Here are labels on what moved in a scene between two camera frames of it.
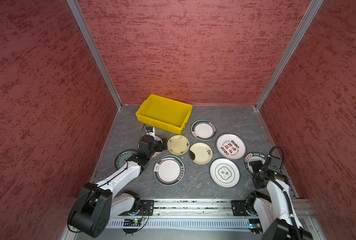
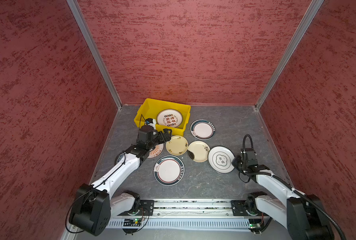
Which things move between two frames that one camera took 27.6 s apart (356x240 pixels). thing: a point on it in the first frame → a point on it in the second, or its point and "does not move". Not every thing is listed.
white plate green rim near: x=169 y=169 does not move
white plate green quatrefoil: x=225 y=173 → x=220 y=159
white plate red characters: x=231 y=146 → x=170 y=118
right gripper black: x=256 y=164 → x=234 y=161
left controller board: x=132 y=222 does not move
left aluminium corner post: x=82 y=23 does not move
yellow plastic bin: x=166 y=113 does not move
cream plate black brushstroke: x=200 y=153 does not move
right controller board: x=254 y=225 does not move
